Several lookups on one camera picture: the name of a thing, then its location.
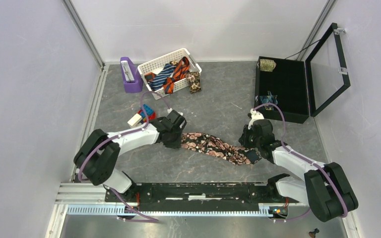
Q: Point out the brown floral tie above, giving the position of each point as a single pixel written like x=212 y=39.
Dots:
x=193 y=80

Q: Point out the white slotted cable duct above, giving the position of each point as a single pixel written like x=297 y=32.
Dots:
x=121 y=210

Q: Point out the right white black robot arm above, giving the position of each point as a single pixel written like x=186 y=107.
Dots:
x=325 y=188

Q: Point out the black pink floral tie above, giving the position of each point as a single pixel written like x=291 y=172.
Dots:
x=214 y=146

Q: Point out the purple metronome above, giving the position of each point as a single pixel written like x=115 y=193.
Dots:
x=132 y=80

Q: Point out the black tie display box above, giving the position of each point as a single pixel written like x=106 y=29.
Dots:
x=304 y=88

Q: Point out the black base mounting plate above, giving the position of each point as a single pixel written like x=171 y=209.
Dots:
x=198 y=197

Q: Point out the colourful toy block stack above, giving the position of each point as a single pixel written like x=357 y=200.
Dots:
x=140 y=118

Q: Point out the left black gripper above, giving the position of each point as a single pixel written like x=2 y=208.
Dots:
x=177 y=144

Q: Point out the small black floor object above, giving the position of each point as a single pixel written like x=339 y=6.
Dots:
x=313 y=234

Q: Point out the white plastic basket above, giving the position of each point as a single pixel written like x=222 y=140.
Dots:
x=154 y=66

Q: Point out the gold rolled tie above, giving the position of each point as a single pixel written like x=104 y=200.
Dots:
x=267 y=65

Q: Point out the orange navy striped tie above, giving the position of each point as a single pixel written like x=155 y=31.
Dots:
x=181 y=69

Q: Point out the navy white striped tie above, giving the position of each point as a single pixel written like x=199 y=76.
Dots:
x=158 y=80

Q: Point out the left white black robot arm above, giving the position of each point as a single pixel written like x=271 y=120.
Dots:
x=97 y=157

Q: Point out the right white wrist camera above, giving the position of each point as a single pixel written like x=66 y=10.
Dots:
x=254 y=116

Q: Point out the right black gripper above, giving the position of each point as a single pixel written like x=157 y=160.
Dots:
x=243 y=139

